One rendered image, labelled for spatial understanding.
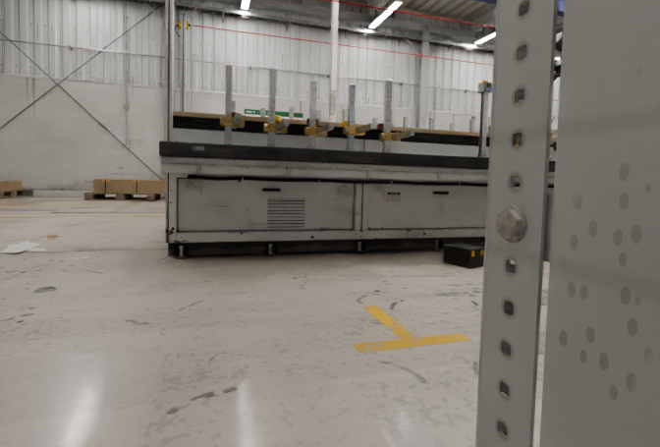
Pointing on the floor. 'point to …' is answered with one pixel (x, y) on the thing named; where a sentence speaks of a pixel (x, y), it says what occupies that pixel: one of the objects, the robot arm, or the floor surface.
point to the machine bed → (319, 199)
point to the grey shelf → (574, 205)
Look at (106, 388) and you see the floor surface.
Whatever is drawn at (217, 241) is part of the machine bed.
